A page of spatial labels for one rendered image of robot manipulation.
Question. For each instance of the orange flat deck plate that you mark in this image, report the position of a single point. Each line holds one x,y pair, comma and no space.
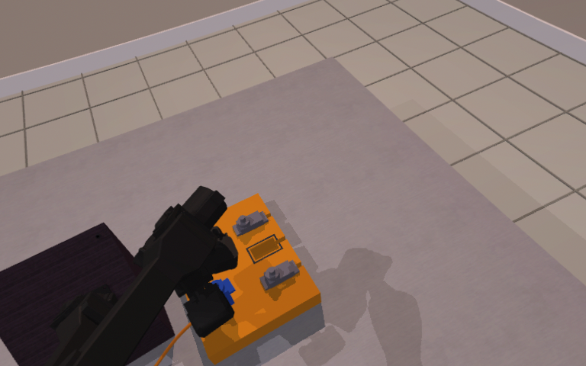
271,285

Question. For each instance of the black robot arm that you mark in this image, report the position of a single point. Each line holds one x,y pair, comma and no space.
97,329

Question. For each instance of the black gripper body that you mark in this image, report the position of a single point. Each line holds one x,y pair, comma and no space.
212,308

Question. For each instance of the blue micro servo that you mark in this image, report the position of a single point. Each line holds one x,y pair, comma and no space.
227,288

